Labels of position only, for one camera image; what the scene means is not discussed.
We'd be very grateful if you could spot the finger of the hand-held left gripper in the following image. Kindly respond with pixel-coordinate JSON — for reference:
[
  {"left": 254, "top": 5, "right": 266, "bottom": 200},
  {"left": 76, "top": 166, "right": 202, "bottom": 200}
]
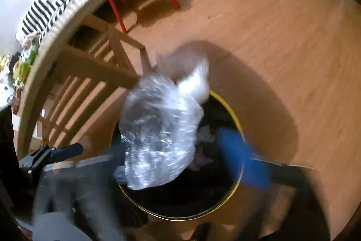
[{"left": 19, "top": 143, "right": 84, "bottom": 174}]

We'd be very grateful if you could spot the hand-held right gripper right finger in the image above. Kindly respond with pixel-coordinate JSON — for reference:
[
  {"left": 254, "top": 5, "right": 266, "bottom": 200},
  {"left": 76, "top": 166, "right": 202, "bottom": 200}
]
[{"left": 218, "top": 127, "right": 331, "bottom": 241}]

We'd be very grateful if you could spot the wooden chair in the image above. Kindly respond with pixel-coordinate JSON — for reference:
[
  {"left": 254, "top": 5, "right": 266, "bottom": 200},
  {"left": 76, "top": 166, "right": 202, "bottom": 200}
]
[{"left": 38, "top": 14, "right": 157, "bottom": 150}]

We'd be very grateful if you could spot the clear plastic bag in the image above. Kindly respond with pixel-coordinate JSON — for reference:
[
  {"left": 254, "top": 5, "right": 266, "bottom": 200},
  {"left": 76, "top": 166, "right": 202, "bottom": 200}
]
[{"left": 114, "top": 42, "right": 213, "bottom": 191}]

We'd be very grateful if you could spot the black yellow-rimmed trash bin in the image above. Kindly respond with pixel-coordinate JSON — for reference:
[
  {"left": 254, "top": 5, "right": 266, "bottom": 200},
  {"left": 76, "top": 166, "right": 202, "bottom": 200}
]
[{"left": 110, "top": 90, "right": 246, "bottom": 222}]

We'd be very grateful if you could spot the yellow green printed packet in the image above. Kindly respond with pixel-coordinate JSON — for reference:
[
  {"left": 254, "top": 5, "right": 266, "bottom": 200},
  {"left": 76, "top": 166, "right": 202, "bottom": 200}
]
[{"left": 13, "top": 45, "right": 38, "bottom": 80}]

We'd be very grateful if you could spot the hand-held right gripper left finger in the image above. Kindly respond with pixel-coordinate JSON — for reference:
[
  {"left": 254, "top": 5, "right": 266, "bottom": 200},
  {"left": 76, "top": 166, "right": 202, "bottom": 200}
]
[{"left": 34, "top": 154, "right": 128, "bottom": 241}]

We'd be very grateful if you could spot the white crumpled tissue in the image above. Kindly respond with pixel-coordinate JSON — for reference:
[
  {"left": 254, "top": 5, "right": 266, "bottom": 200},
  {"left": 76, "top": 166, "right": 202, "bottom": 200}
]
[{"left": 198, "top": 125, "right": 218, "bottom": 143}]

